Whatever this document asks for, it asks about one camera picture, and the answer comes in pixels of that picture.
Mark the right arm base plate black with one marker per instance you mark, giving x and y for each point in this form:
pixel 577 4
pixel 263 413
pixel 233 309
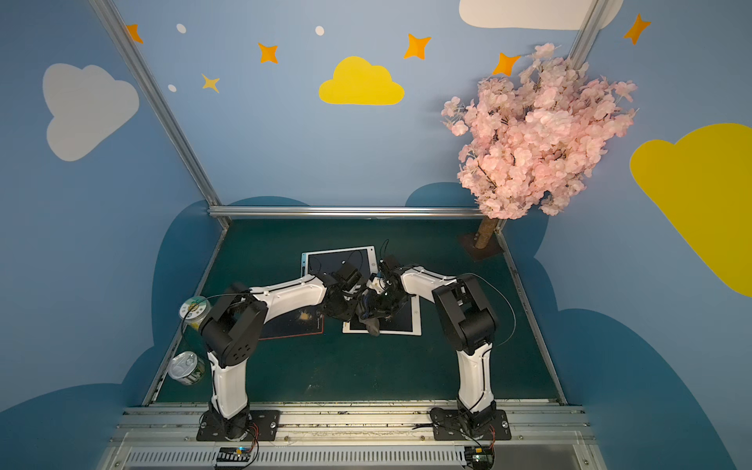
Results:
pixel 452 425

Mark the grey blue wiping cloth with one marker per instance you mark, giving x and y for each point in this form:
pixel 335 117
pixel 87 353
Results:
pixel 372 326

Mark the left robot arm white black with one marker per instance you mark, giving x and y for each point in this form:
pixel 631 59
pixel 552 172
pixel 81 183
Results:
pixel 233 326

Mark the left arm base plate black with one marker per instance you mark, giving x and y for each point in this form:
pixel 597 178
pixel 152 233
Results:
pixel 247 426

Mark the pink cherry blossom tree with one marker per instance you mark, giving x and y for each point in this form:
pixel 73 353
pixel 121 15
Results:
pixel 535 140

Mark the right controller board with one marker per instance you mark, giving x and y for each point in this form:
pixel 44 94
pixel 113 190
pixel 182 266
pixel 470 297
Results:
pixel 479 458

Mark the white framed drawing tablet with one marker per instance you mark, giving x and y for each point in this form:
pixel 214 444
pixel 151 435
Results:
pixel 406 322

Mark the left controller board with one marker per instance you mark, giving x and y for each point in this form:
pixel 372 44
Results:
pixel 237 457

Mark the red framed drawing tablet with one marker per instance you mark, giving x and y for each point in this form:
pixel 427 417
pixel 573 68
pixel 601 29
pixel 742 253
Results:
pixel 307 321

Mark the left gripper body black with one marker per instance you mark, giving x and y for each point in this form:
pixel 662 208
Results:
pixel 357 303

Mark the aluminium mounting rail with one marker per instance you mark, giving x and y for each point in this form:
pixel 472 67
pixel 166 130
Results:
pixel 356 435

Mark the silver can lying down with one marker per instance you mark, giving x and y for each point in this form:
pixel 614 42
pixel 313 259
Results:
pixel 187 368

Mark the controller board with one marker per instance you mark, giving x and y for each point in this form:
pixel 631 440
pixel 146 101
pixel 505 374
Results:
pixel 237 457
pixel 479 458

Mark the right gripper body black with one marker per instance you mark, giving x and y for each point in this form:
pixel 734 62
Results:
pixel 381 297

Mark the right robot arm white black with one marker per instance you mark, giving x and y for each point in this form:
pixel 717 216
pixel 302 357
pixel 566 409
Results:
pixel 467 318

